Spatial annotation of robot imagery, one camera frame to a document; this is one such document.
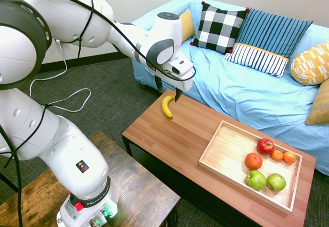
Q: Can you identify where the plain yellow pillow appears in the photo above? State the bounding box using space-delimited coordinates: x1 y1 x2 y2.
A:
179 8 197 42

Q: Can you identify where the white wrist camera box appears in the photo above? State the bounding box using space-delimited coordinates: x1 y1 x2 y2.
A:
167 58 194 78

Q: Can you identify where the yellow white patterned pillow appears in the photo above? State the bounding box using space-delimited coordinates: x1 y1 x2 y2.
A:
290 40 329 87

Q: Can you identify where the small orange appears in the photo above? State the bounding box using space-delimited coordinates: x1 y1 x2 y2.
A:
282 150 297 164
270 149 284 162

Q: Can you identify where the blue striped pillow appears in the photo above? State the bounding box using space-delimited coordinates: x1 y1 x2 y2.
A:
235 7 314 60

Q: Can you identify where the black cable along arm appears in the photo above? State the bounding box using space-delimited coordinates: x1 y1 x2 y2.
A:
0 0 197 227

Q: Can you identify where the light blue covered sofa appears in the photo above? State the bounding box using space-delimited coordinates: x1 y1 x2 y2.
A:
131 0 329 176

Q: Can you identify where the red apple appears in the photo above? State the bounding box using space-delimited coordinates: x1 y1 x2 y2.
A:
256 138 276 156

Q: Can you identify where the green apple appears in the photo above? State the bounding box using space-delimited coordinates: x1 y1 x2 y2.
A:
266 173 287 193
245 169 267 191

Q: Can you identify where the reddish wooden coffee table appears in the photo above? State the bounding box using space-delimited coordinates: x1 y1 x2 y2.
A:
121 88 317 227

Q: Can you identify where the black tripod stand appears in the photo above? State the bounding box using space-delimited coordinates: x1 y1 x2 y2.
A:
0 172 19 193

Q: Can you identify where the black white checkered pillow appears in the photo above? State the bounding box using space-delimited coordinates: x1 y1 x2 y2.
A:
190 1 251 55

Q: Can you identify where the mustard woven pillow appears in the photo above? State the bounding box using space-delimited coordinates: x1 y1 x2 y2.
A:
304 79 329 126

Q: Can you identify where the dark rustic wooden table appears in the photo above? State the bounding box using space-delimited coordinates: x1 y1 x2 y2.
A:
0 130 181 227

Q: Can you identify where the light wooden tray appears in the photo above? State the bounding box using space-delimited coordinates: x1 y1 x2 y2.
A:
198 120 304 215

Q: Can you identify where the large orange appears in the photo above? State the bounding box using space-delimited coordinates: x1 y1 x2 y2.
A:
244 152 263 171

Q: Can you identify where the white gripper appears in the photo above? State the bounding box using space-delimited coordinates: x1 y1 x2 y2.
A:
151 66 194 103

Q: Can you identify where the yellow banana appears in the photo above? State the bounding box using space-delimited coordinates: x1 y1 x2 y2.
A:
161 95 175 120

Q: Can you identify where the white navy striped pillow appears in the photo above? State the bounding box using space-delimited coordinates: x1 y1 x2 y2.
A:
223 43 290 80

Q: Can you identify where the white floor cable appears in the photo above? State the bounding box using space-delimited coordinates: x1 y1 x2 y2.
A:
28 39 92 113

